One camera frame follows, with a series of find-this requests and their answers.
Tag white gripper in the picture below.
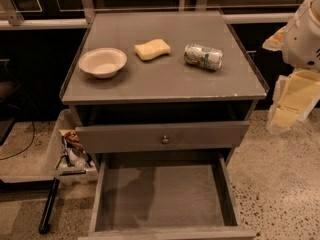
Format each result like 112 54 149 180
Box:
262 0 320 134

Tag grey drawer cabinet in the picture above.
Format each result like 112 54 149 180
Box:
61 11 267 158

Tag brass drawer knob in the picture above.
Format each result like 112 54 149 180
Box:
161 135 170 145

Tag grey top drawer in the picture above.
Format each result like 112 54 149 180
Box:
76 121 249 154

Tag open grey middle drawer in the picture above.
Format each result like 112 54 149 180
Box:
78 151 255 240

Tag yellow sponge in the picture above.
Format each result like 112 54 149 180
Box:
134 39 171 61

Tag white paper bowl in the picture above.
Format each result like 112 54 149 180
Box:
78 48 127 79

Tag snack packets in bin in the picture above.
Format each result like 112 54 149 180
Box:
55 130 94 170

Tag clear plastic storage bin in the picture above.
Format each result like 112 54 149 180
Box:
42 109 98 185

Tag black metal leg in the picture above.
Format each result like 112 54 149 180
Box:
38 178 60 234

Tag black floor cable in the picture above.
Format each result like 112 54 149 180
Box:
0 100 36 161

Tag metal railing frame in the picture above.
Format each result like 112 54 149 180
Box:
0 0 304 29

